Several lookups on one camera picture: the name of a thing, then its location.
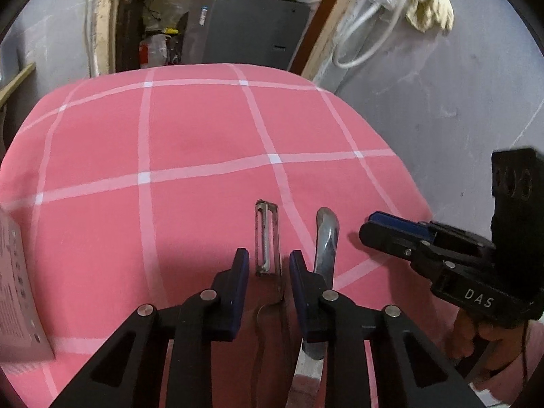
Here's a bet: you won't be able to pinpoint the cream rubber gloves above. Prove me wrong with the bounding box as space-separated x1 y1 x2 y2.
367 0 455 34

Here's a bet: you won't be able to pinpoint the grey cabinet appliance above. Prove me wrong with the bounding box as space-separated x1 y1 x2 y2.
181 0 311 70

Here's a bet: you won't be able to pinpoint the steel vegetable peeler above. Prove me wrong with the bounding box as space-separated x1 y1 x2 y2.
250 199 293 407

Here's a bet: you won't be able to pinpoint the person right hand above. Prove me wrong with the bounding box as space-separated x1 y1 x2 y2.
445 309 528 371

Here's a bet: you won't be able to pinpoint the white perforated utensil holder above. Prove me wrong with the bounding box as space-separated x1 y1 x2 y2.
0 212 54 364

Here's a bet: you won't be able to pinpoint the white hose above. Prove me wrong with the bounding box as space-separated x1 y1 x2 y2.
332 0 410 70

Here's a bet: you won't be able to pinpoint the pink checked tablecloth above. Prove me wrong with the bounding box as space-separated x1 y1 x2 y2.
1 65 456 407

